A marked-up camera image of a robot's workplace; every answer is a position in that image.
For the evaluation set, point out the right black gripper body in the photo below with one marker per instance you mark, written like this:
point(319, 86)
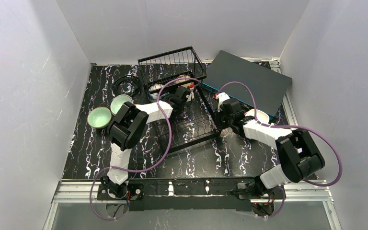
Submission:
point(227, 106)

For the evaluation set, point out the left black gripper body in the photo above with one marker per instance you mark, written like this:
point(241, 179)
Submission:
point(186, 95)

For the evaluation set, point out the black wire dish rack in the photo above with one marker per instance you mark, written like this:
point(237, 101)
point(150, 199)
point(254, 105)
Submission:
point(196, 122)

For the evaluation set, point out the blue white patterned bowl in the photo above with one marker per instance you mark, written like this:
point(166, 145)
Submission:
point(154, 92)

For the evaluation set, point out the orange bowl white inside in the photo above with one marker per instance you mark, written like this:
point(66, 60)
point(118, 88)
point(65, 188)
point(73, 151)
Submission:
point(261, 116)

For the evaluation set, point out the green lined ceramic bowl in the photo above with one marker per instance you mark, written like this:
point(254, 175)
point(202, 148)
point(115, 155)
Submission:
point(118, 101)

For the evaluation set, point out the pale green ceramic bowl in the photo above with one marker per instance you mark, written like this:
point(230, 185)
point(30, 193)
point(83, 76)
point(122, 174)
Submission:
point(99, 117)

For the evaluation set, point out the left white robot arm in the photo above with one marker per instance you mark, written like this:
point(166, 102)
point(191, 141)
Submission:
point(126, 128)

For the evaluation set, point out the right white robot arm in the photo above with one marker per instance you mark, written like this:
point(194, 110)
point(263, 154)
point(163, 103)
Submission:
point(298, 155)

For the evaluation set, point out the beige ceramic bowl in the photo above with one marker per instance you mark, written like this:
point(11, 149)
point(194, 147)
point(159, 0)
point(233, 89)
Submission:
point(182, 78)

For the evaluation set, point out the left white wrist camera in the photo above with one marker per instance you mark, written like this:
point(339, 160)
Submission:
point(192, 95)

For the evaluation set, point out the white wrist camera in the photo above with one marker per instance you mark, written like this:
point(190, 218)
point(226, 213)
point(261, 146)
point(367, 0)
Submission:
point(192, 95)
point(221, 98)

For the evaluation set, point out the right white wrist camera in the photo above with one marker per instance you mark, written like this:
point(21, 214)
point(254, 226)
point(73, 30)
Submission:
point(221, 98)

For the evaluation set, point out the grey teal network switch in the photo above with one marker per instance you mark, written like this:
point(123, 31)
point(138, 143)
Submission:
point(268, 87)

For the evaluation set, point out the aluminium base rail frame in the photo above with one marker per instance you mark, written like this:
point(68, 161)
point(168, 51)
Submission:
point(189, 204)

